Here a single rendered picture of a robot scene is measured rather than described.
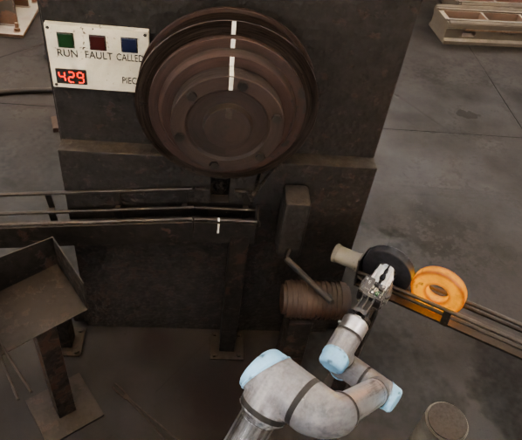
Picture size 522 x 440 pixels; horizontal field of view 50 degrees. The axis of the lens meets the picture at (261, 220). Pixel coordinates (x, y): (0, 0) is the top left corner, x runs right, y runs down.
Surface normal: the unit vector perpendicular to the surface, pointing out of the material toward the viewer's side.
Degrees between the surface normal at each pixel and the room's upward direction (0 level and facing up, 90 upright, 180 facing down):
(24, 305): 5
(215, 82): 90
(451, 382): 0
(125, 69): 90
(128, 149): 0
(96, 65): 90
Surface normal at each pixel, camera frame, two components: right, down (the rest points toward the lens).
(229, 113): 0.04, 0.69
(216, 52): -0.08, -0.32
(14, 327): 0.04, -0.69
